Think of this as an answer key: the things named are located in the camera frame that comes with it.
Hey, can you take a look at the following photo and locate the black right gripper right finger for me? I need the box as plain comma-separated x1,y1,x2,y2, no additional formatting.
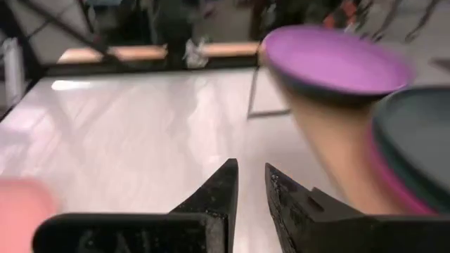
264,162,450,253

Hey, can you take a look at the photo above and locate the orange shop vacuum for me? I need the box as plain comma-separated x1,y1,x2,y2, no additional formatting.
322,0,356,30

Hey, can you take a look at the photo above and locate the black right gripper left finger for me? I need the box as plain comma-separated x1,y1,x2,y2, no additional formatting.
31,157,240,253

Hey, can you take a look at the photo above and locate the purple plate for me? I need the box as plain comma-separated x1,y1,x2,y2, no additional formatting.
259,24,414,103

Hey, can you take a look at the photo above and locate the black metal table frame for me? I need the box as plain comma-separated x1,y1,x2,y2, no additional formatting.
0,0,262,117

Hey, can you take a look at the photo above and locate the pink plate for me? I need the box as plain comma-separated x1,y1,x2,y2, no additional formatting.
0,177,59,253

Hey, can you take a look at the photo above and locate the dark teal plate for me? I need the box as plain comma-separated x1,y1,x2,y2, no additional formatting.
371,86,450,212

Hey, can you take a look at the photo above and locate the magenta plate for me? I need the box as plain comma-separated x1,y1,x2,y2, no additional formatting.
366,132,437,216

